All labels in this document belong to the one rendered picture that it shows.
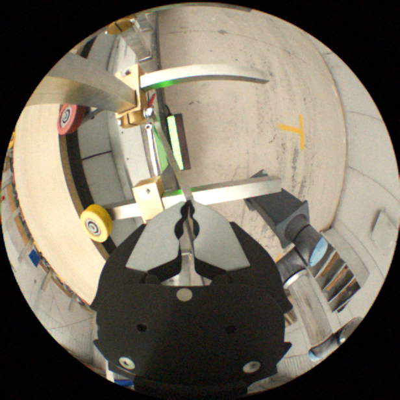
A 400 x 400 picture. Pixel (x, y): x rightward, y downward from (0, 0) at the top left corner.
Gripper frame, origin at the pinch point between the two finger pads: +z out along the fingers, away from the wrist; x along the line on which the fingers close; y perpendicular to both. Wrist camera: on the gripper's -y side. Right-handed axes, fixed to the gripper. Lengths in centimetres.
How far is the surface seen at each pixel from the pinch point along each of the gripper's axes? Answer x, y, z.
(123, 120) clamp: -11.6, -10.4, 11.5
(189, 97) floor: -2, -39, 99
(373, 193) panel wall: 255, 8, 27
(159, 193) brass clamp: -5.8, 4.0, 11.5
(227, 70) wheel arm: 6.8, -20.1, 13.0
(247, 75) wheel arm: 10.7, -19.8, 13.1
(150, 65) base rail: -12.6, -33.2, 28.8
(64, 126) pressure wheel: -25.1, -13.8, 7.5
